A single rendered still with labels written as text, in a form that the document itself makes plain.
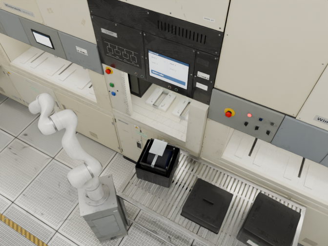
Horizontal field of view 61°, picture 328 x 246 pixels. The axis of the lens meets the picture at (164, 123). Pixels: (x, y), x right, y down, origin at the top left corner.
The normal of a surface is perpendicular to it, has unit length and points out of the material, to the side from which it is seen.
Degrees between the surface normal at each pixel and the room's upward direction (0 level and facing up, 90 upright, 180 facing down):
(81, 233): 0
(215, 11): 91
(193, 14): 92
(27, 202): 0
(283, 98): 90
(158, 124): 0
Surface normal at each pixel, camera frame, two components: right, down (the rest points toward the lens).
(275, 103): -0.48, 0.70
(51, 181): 0.00, -0.61
